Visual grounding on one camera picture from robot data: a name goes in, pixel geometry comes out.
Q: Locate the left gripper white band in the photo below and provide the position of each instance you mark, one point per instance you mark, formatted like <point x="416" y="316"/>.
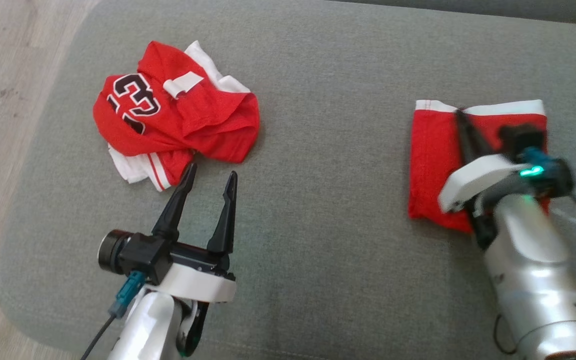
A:
<point x="198" y="285"/>

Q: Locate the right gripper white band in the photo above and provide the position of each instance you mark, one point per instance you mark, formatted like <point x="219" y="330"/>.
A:
<point x="473" y="182"/>

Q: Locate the red shorts white waistband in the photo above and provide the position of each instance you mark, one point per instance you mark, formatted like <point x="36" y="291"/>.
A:
<point x="433" y="160"/>

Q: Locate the red basketball jersey number 23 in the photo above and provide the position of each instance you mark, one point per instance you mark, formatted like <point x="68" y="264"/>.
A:
<point x="203" y="125"/>

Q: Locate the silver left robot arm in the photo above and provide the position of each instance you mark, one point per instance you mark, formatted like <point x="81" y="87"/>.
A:
<point x="148" y="330"/>

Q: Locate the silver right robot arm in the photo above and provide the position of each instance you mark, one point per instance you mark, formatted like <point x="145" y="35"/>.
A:
<point x="533" y="270"/>

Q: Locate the grey fabric sofa seat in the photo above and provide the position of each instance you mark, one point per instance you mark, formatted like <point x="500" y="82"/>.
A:
<point x="318" y="250"/>

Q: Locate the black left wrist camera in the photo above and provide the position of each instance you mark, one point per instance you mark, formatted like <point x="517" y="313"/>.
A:
<point x="138" y="255"/>

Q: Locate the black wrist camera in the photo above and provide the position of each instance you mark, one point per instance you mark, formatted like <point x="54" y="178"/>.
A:
<point x="138" y="255"/>
<point x="553" y="175"/>

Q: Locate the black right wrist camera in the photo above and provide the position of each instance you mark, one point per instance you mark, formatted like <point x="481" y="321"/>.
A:
<point x="553" y="175"/>

